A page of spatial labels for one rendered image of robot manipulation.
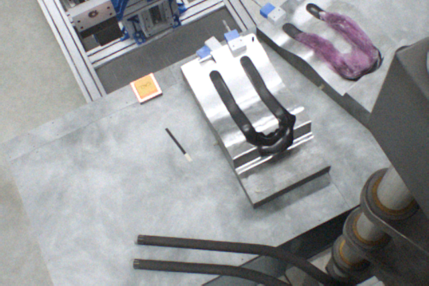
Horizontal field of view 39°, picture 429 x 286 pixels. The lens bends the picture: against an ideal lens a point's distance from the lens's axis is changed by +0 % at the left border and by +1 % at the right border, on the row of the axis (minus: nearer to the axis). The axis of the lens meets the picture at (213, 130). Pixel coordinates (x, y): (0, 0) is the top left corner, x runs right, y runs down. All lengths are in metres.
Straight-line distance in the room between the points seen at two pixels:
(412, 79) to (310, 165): 1.18
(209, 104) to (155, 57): 0.93
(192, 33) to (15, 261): 1.27
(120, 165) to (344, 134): 0.71
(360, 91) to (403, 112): 1.16
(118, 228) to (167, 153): 0.28
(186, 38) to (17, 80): 0.88
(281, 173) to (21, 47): 1.79
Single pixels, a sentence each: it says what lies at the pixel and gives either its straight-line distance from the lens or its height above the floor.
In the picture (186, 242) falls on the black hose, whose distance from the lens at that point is 1.78.
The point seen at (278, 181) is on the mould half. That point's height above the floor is 0.86.
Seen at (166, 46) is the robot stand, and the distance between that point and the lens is 2.80.
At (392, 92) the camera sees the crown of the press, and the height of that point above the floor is 1.94.
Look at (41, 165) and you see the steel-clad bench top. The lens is 2.02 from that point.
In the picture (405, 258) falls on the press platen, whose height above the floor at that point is 1.29.
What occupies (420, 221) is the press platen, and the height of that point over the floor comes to 1.54.
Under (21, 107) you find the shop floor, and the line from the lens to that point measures 3.08.
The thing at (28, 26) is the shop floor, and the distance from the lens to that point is 3.29.
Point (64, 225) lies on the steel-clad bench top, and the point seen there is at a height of 0.80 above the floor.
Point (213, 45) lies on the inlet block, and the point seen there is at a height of 0.85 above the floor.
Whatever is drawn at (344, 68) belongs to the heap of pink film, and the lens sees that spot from 1.95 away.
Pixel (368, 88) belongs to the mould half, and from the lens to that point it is 1.91.
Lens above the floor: 2.59
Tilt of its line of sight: 67 degrees down
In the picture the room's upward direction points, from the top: 11 degrees counter-clockwise
